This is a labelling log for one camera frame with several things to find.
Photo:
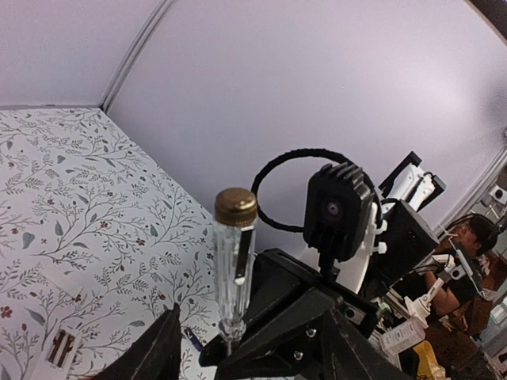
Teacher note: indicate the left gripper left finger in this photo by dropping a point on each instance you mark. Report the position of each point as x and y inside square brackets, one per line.
[156, 355]

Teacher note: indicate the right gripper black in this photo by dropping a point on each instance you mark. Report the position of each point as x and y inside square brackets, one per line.
[284, 321]

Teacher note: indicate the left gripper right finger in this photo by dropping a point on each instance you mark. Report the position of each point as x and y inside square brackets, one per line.
[346, 354]

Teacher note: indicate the white remote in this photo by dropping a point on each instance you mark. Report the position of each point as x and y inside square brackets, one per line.
[47, 371]

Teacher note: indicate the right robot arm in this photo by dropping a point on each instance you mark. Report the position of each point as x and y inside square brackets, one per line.
[395, 238]

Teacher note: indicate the red battery in remote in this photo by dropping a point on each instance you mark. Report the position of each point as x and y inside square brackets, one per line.
[62, 345]

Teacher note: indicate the person in background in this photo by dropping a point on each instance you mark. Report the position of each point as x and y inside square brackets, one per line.
[459, 312]

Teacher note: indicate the floral table mat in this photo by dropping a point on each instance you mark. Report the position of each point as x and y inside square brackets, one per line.
[94, 234]

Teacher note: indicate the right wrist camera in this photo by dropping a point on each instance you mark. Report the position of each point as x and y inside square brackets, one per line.
[337, 210]

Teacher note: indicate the right aluminium frame post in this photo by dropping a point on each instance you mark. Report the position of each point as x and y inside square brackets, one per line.
[132, 54]

